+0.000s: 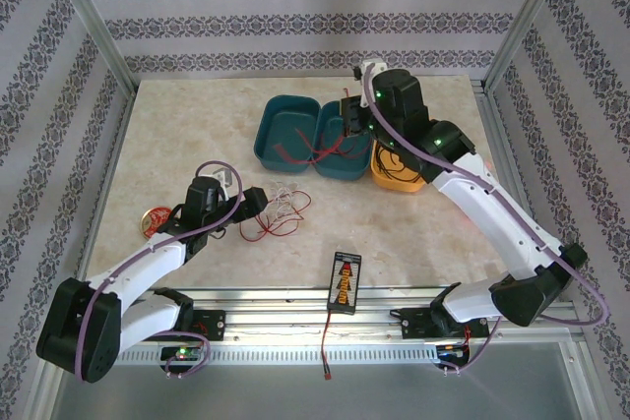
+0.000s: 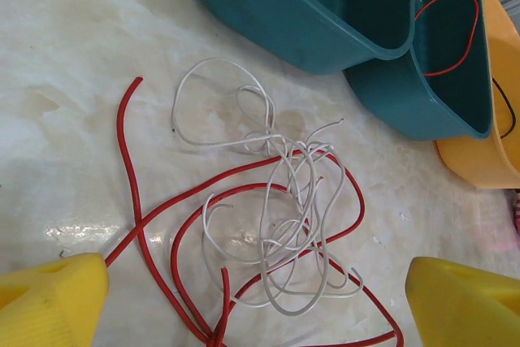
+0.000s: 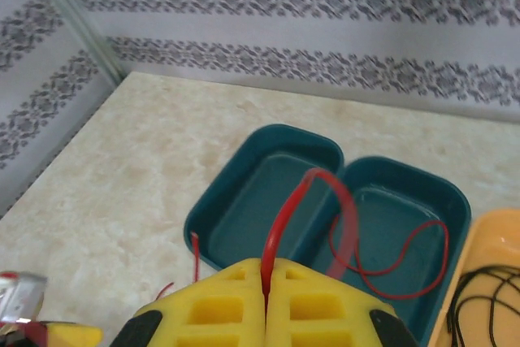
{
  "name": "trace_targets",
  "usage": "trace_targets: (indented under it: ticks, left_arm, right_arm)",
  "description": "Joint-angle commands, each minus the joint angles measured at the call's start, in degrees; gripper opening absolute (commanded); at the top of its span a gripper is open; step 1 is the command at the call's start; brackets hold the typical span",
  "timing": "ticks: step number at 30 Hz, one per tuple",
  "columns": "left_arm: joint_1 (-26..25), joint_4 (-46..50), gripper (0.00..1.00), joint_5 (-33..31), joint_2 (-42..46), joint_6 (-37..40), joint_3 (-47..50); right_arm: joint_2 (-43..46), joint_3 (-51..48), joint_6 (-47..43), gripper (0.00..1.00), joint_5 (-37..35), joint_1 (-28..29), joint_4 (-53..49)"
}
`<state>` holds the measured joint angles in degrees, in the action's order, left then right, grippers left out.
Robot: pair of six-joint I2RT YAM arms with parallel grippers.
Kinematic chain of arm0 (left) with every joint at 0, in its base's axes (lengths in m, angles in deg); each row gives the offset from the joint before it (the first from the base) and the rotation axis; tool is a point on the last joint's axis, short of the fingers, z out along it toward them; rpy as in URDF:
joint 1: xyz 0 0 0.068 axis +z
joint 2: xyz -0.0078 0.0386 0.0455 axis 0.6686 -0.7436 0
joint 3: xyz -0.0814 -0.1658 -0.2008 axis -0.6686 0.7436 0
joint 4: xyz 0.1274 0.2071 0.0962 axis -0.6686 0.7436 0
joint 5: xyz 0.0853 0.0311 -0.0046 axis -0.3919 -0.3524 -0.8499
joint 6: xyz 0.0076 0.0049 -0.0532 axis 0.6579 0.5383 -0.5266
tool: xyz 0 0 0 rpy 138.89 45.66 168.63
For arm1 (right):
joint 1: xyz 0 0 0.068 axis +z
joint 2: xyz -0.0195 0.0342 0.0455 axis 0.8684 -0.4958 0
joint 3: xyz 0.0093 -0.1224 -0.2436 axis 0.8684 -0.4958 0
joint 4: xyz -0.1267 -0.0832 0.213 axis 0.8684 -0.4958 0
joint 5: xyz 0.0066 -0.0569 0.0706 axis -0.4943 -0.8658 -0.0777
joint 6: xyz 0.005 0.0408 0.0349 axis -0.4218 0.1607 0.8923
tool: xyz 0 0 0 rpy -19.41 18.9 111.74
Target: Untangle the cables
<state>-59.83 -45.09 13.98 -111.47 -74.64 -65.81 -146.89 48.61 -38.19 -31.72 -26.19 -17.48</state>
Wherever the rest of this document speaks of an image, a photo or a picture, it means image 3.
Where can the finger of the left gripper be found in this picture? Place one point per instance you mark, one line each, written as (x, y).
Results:
(73, 337)

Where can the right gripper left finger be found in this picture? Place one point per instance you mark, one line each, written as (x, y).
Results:
(174, 306)

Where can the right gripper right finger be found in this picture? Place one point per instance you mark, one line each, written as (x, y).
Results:
(353, 306)

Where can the teal plastic bin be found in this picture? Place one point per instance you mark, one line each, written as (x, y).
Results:
(386, 200)
(243, 184)

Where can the yellow plastic bin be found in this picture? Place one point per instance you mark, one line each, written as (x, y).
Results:
(487, 233)

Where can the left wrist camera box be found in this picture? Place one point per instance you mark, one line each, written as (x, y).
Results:
(20, 294)

